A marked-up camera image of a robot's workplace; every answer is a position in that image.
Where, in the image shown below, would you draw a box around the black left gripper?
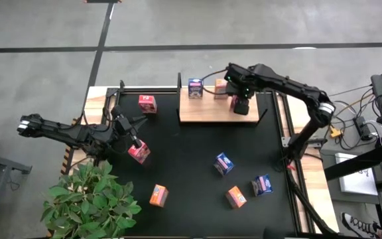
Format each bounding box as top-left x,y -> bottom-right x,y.
111,105 -> 148,149

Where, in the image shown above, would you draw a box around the Froot Loops cereal box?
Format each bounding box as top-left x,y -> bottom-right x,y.
229,94 -> 241,110
127,139 -> 152,165
137,94 -> 158,114

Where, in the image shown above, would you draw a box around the Frosted Mini Wheats cereal box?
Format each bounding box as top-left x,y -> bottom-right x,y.
224,185 -> 247,210
214,78 -> 229,100
149,184 -> 170,208

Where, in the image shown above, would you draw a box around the Frosted Flakes cereal box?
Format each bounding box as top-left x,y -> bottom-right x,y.
213,151 -> 235,177
187,78 -> 204,99
251,173 -> 274,197

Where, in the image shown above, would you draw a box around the black table mat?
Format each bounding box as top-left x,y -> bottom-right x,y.
111,92 -> 298,237

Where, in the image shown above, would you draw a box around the green plant in white pot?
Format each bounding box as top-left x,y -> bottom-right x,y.
40,160 -> 143,239

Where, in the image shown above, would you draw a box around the black diagonal support strut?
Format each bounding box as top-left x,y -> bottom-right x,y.
286,167 -> 340,237

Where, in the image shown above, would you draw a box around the black power strip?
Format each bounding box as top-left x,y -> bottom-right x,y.
352,116 -> 373,141

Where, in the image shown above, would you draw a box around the black desk beam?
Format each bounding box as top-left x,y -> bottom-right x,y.
323,145 -> 382,182

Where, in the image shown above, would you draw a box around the white flat panel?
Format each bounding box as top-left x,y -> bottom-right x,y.
334,151 -> 380,197

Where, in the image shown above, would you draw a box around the person's shoe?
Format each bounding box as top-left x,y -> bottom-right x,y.
340,211 -> 382,239

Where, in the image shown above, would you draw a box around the wooden shelf with black frame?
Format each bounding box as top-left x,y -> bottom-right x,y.
176,72 -> 267,125

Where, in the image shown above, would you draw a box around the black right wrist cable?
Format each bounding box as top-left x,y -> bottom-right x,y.
201,68 -> 231,97

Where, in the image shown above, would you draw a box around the tangled black floor cables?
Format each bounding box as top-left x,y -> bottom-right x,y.
328,84 -> 382,152

